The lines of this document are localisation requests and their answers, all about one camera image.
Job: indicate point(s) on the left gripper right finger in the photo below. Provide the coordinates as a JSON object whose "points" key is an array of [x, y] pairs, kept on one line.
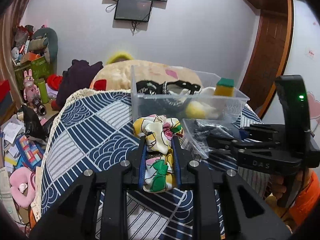
{"points": [[184, 179]]}

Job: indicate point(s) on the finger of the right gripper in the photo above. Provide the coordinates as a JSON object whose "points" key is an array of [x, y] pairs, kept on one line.
{"points": [[263, 132], [235, 147]]}

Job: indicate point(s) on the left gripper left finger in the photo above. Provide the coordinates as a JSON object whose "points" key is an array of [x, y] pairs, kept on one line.
{"points": [[135, 179]]}

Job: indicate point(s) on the bagged black white fabric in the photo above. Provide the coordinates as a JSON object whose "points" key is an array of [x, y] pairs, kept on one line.
{"points": [[196, 131]]}

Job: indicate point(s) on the floral fabric scrunchie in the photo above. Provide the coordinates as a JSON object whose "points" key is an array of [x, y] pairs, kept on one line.
{"points": [[158, 131]]}

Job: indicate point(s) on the yellow green sponge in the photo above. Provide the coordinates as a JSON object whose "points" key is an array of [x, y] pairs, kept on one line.
{"points": [[224, 87]]}

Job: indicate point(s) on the person's right hand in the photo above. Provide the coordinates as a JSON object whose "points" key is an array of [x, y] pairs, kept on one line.
{"points": [[277, 182]]}

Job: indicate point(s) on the yellow fuzzy ball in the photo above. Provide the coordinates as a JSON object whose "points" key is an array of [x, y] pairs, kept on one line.
{"points": [[195, 110]]}

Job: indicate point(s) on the blue white patterned tablecloth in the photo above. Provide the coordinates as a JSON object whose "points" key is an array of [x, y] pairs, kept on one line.
{"points": [[94, 131]]}

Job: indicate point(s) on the white cloth in bin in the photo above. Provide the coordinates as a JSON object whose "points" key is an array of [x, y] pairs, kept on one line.
{"points": [[213, 107]]}

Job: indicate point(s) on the clear plastic storage bin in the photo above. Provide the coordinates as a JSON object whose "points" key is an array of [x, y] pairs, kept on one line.
{"points": [[180, 94]]}

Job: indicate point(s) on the dark purple garment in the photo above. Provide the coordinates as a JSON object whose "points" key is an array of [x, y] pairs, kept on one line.
{"points": [[78, 76]]}

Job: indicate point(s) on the colourful striped box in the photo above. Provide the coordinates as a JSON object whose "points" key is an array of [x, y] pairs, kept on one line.
{"points": [[30, 152]]}

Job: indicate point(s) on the yellow fuzzy hoop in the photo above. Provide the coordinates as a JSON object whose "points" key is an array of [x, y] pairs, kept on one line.
{"points": [[119, 56]]}

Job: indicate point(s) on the pink plush toy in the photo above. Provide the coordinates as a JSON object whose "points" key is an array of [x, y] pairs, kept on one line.
{"points": [[22, 188]]}

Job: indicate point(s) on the red fabric item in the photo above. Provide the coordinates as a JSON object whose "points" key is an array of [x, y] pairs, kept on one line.
{"points": [[54, 81]]}

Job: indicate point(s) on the green bottle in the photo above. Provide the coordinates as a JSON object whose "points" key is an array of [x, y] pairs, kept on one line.
{"points": [[43, 91]]}

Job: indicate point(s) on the pink rabbit toy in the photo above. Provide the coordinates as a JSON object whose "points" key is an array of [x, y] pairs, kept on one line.
{"points": [[31, 90]]}

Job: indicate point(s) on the green cardboard box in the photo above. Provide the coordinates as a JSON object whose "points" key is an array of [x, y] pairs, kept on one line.
{"points": [[40, 69]]}

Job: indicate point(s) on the brown wooden door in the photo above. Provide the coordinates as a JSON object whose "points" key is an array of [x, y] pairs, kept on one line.
{"points": [[270, 52]]}

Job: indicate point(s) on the red box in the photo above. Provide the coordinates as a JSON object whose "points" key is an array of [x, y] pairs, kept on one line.
{"points": [[4, 89]]}

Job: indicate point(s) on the teal neck pillow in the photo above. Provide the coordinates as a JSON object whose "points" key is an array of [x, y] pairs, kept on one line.
{"points": [[45, 40]]}

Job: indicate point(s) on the small black wall monitor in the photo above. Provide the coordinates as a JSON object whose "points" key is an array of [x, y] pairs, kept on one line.
{"points": [[133, 10]]}

